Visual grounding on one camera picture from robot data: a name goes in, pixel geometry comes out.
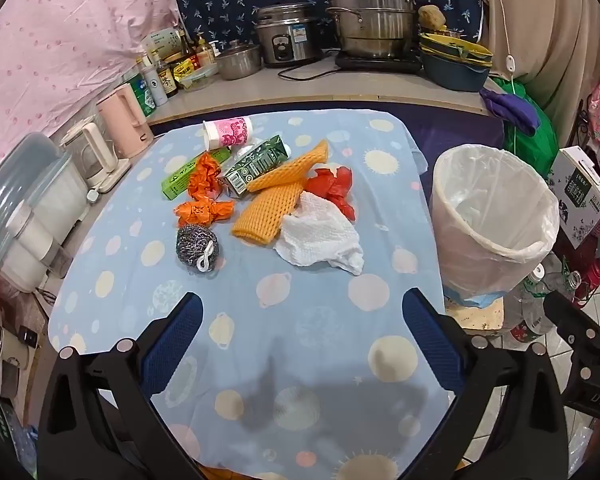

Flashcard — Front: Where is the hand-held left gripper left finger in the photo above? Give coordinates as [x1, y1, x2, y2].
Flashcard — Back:
[39, 291, 204, 480]

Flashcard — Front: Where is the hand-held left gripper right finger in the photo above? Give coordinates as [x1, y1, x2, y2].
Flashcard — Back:
[401, 287, 570, 480]

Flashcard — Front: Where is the bin with white liner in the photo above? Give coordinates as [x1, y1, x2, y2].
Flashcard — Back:
[428, 144, 562, 306]

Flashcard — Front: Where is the steel wool scourer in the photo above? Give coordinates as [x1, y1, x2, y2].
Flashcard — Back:
[175, 225, 220, 275]

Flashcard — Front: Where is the orange twisted wrapper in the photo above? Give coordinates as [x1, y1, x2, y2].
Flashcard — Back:
[175, 199, 236, 227]

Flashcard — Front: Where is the white paper towel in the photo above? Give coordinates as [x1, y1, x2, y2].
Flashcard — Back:
[273, 191, 366, 277]

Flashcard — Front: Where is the long green cardboard box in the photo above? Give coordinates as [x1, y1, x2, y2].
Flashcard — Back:
[161, 147, 232, 200]

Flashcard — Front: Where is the red plastic bag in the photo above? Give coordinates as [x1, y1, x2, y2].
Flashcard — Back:
[305, 164, 357, 222]

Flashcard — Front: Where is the green drink carton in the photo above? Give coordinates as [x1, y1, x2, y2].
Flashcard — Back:
[222, 133, 293, 196]

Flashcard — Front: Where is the pink floral paper cup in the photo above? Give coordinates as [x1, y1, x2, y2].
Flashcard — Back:
[202, 116, 252, 152]

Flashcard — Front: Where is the red container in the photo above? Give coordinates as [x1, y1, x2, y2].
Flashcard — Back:
[575, 247, 600, 306]

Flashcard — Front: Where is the clear plastic bottle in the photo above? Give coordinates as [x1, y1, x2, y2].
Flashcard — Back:
[550, 270, 583, 306]
[502, 266, 556, 343]

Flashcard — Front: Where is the tan cardboard sheet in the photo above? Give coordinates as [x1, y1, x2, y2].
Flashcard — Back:
[445, 300, 505, 333]

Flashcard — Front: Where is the white milk carton box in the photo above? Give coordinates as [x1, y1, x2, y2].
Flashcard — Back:
[547, 146, 600, 250]

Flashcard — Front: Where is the green plastic bag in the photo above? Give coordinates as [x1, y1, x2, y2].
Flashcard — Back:
[490, 75, 560, 178]

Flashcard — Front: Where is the black metal rack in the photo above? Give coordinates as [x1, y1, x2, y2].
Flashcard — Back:
[570, 97, 593, 148]

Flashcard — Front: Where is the white round appliance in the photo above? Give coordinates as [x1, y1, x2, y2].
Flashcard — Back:
[0, 205, 76, 295]

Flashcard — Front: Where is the purple cloth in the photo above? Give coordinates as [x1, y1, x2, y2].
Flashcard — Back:
[480, 87, 541, 136]

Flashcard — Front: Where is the white glass kettle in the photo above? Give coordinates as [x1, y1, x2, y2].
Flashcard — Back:
[60, 116, 132, 193]

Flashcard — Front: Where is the dish container with clear lid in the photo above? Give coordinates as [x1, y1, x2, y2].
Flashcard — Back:
[0, 132, 91, 241]

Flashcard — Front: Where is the pink electric kettle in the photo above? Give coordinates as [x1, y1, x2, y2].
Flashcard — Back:
[96, 83, 155, 159]

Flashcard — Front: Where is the yellow rimmed bowl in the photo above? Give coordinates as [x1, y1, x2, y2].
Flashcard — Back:
[419, 32, 495, 58]
[420, 50, 495, 68]

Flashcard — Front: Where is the dark blue bowl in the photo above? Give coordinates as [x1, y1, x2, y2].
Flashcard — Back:
[420, 52, 493, 93]

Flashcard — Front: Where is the beige curtain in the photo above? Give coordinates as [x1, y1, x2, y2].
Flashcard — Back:
[462, 0, 600, 156]

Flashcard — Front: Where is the green label canister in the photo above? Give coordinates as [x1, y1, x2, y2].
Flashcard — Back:
[125, 74, 158, 120]

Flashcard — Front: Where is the row of condiment bottles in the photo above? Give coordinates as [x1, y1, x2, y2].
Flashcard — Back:
[139, 30, 218, 106]

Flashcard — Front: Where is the clear food container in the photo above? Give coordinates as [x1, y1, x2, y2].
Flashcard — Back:
[179, 62, 220, 92]

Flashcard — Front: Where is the black induction cooker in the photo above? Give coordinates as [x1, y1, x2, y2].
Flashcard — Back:
[334, 49, 425, 73]

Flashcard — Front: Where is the small steel lidded pot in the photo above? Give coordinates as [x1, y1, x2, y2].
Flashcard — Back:
[215, 39, 262, 81]

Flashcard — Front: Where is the tan loofah sponge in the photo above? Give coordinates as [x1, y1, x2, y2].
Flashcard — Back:
[418, 5, 450, 31]

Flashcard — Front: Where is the large steel steamer pot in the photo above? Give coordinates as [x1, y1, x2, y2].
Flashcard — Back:
[325, 0, 431, 59]

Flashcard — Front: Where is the pink dotted curtain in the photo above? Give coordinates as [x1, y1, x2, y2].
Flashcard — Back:
[0, 0, 201, 176]

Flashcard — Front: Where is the steel rice cooker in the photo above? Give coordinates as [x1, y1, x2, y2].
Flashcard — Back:
[252, 2, 323, 68]

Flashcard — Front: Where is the navy leaf print cloth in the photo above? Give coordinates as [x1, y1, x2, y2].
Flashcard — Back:
[175, 0, 485, 53]

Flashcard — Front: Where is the white cable with switch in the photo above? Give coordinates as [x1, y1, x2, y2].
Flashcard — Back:
[490, 0, 523, 151]

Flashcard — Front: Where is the black power cable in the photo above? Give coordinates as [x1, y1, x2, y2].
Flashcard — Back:
[278, 50, 337, 82]

